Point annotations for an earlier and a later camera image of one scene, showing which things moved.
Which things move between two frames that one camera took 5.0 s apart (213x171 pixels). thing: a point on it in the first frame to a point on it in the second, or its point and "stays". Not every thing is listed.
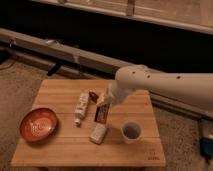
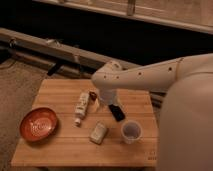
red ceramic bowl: x=38 y=125 stays
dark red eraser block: x=102 y=113 to x=117 y=112
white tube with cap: x=81 y=107 stays
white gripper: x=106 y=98 stays
